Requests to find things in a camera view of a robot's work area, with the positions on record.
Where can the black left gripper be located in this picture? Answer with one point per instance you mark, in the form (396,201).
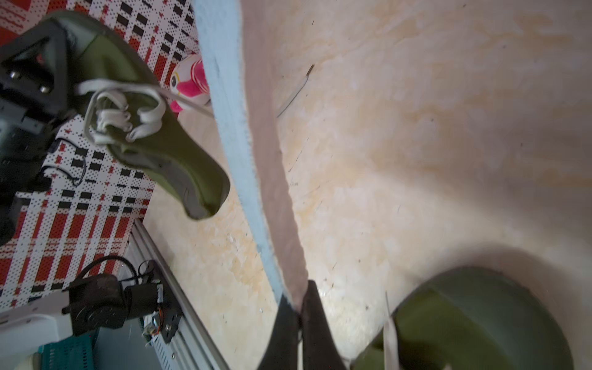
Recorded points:
(34,104)

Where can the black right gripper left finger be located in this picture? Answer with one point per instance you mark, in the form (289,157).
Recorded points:
(282,350)

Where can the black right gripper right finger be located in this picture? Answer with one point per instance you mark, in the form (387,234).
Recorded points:
(319,350)

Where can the green shoe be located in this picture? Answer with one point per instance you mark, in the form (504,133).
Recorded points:
(125,110)
(476,318)

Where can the light blue insole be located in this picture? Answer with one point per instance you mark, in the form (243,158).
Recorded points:
(234,45)

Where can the white penguin plush toy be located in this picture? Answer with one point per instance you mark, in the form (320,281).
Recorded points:
(188,80)

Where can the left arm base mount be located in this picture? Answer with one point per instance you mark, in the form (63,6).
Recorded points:
(104,301)

